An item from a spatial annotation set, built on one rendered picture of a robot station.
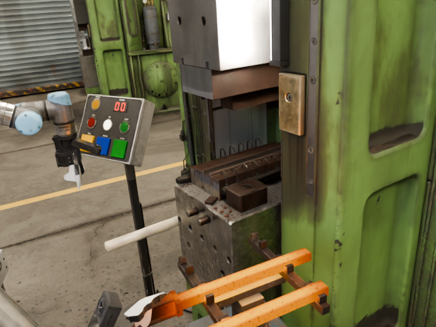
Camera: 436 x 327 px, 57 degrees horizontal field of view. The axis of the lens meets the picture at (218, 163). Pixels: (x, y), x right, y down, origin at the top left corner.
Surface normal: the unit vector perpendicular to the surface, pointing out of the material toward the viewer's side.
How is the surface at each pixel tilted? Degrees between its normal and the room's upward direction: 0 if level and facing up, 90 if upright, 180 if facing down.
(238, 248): 90
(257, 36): 90
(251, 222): 90
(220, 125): 90
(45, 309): 0
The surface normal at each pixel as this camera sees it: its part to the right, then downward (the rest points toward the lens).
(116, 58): 0.36, 0.33
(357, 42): 0.55, 0.26
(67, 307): -0.07, -0.93
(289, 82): -0.83, 0.25
